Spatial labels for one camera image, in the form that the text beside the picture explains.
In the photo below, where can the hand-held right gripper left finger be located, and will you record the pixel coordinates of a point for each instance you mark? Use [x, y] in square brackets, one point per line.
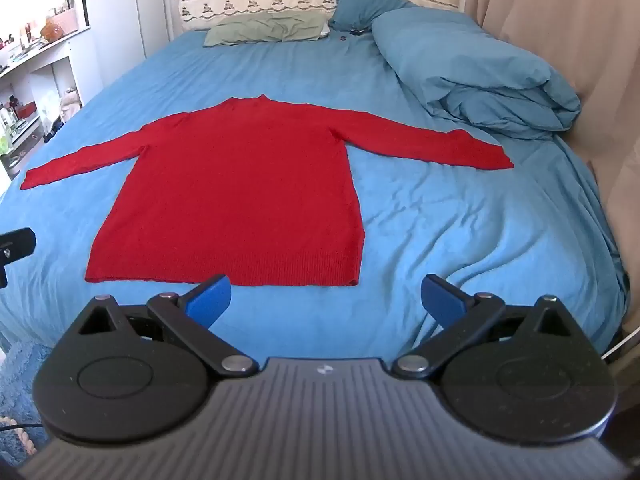
[212, 300]

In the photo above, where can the dark blue pillow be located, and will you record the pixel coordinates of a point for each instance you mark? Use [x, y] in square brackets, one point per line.
[360, 5]

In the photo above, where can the red knit sweater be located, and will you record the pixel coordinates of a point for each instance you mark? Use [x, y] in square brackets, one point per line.
[240, 190]

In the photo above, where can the white and grey wardrobe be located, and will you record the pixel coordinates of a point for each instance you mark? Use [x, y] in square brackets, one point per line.
[125, 15]

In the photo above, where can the pink storage basket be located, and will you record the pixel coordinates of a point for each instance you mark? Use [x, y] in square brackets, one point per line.
[65, 21]

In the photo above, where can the green pillow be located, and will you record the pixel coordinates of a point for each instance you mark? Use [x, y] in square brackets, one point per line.
[260, 30]

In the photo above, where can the brown plush toy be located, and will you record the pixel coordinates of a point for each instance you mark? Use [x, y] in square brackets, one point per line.
[51, 31]

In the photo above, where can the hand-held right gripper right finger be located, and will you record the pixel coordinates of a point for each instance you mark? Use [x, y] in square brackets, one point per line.
[440, 300]

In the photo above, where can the white shelf unit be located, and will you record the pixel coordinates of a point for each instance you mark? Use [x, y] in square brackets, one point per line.
[47, 77]

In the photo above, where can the red box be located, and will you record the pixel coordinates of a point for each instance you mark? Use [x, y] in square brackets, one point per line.
[26, 109]

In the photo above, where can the blue duvet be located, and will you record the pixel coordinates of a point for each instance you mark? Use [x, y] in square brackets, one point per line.
[465, 65]

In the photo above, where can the bed with blue sheet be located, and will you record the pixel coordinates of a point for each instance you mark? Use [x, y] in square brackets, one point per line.
[440, 220]

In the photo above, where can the blue fluffy rug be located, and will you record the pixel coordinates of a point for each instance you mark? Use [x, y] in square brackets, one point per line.
[20, 375]

